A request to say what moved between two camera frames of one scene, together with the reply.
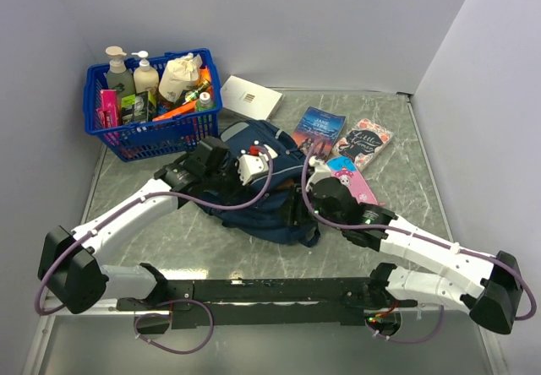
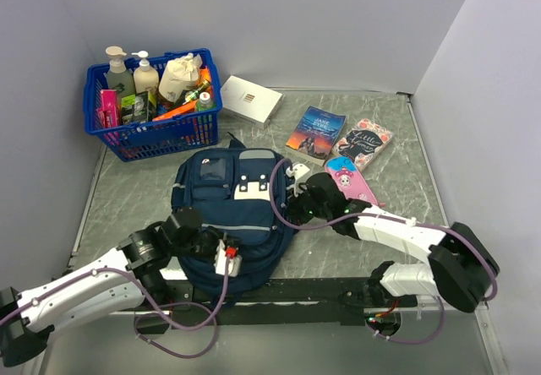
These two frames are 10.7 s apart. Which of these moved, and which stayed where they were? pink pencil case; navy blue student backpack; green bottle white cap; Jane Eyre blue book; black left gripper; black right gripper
Moved: navy blue student backpack; black left gripper
Stayed: green bottle white cap; Jane Eyre blue book; pink pencil case; black right gripper
